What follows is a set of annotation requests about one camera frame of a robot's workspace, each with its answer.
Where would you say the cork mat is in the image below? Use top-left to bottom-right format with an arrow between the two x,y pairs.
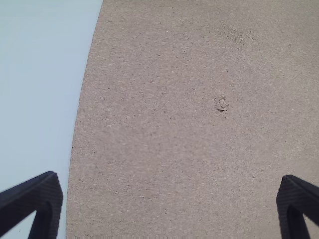
65,0 -> 319,239

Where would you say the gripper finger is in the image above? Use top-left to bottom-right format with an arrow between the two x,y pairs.
0,171 -> 64,239
276,174 -> 319,239

